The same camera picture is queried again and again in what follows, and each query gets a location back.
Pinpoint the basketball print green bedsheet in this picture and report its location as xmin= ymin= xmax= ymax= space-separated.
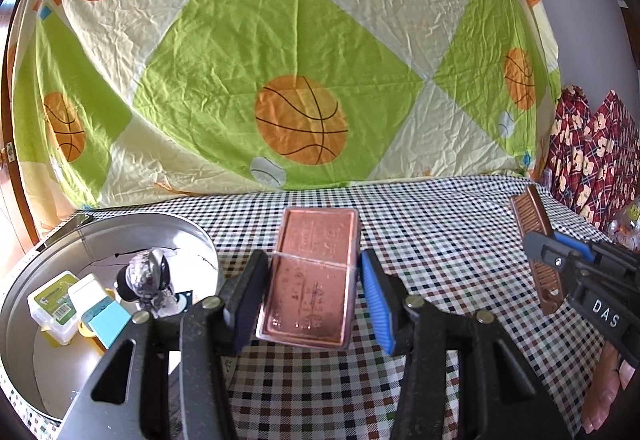
xmin=10 ymin=0 xmax=561 ymax=233

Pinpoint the silver and black wrapper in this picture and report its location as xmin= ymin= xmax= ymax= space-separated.
xmin=115 ymin=247 xmax=176 ymax=318

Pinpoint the clear-cased copper box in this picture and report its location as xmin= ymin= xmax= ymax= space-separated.
xmin=255 ymin=206 xmax=362 ymax=351

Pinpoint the brown wooden door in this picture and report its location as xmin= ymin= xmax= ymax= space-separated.
xmin=0 ymin=0 xmax=38 ymax=261

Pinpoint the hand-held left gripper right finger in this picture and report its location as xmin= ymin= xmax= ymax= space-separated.
xmin=361 ymin=249 xmax=576 ymax=440

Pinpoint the clear box with green label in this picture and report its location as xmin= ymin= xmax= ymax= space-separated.
xmin=27 ymin=270 xmax=83 ymax=346

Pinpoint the small white box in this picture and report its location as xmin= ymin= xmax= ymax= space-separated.
xmin=67 ymin=274 xmax=108 ymax=316

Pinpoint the patterned copper box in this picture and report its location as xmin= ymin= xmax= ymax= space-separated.
xmin=509 ymin=185 xmax=568 ymax=317

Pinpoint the round metal tin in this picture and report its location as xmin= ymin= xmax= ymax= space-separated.
xmin=0 ymin=212 xmax=226 ymax=423

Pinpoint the checkered tablecloth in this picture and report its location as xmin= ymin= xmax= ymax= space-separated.
xmin=0 ymin=175 xmax=640 ymax=440

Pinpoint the teal picture cube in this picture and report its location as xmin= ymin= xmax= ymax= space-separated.
xmin=80 ymin=297 xmax=132 ymax=351

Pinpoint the person's right hand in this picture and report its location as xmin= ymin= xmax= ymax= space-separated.
xmin=581 ymin=344 xmax=640 ymax=432

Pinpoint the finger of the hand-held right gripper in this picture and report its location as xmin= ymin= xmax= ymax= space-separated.
xmin=524 ymin=231 xmax=576 ymax=273
xmin=552 ymin=232 xmax=593 ymax=257

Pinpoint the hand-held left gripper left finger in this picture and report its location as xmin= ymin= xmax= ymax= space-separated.
xmin=60 ymin=250 xmax=271 ymax=440

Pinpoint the clear plastic bag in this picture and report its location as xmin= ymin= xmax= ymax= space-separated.
xmin=607 ymin=200 xmax=640 ymax=251

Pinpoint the red printed cloth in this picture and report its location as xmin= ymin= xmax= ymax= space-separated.
xmin=545 ymin=85 xmax=640 ymax=231

